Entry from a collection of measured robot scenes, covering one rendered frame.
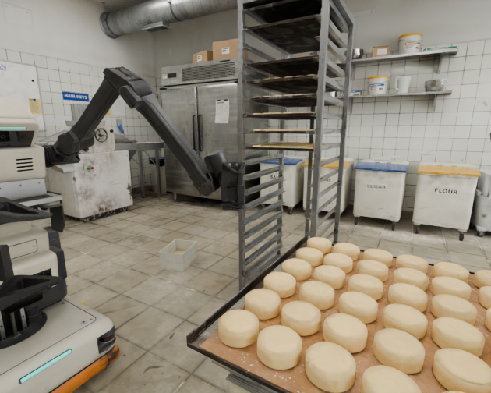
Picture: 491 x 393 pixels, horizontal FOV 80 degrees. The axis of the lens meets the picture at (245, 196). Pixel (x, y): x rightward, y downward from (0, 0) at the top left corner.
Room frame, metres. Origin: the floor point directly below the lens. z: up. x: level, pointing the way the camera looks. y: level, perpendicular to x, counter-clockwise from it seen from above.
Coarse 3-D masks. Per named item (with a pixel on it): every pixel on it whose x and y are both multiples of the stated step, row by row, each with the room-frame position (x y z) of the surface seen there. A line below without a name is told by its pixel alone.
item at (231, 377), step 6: (228, 378) 0.31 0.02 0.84; (234, 378) 0.31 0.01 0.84; (240, 378) 0.31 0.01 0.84; (228, 384) 0.32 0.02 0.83; (234, 384) 0.31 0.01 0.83; (240, 384) 0.31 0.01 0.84; (246, 384) 0.31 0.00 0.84; (252, 384) 0.31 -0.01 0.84; (228, 390) 0.32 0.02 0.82; (234, 390) 0.31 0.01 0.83; (240, 390) 0.31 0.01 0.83; (246, 390) 0.30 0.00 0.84; (252, 390) 0.30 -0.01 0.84; (258, 390) 0.30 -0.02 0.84; (264, 390) 0.30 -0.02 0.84
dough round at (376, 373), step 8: (368, 368) 0.25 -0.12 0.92; (376, 368) 0.24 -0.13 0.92; (384, 368) 0.24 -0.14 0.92; (392, 368) 0.24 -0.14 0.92; (368, 376) 0.23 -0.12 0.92; (376, 376) 0.23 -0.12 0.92; (384, 376) 0.23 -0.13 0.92; (392, 376) 0.23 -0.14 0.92; (400, 376) 0.23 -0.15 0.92; (368, 384) 0.22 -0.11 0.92; (376, 384) 0.22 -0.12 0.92; (384, 384) 0.22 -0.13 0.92; (392, 384) 0.22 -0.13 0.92; (400, 384) 0.22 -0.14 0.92; (408, 384) 0.22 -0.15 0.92; (416, 384) 0.23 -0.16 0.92; (368, 392) 0.22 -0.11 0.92; (376, 392) 0.22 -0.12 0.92; (384, 392) 0.22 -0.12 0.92; (392, 392) 0.22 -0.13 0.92; (400, 392) 0.22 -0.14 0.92; (408, 392) 0.22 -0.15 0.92; (416, 392) 0.22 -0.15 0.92
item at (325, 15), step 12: (324, 0) 1.50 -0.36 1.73; (324, 12) 1.50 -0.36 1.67; (324, 24) 1.50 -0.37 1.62; (324, 36) 1.50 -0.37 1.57; (324, 48) 1.50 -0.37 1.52; (324, 60) 1.50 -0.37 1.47; (324, 72) 1.50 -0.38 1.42; (324, 84) 1.51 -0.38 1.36; (324, 96) 1.52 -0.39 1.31; (312, 204) 1.51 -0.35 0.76; (312, 216) 1.51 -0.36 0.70; (312, 228) 1.50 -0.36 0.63
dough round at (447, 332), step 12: (444, 324) 0.31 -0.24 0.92; (456, 324) 0.31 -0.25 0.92; (468, 324) 0.31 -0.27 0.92; (432, 336) 0.31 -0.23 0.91; (444, 336) 0.29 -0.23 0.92; (456, 336) 0.29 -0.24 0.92; (468, 336) 0.29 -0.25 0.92; (480, 336) 0.29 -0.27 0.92; (456, 348) 0.28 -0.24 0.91; (468, 348) 0.28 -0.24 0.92; (480, 348) 0.28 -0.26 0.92
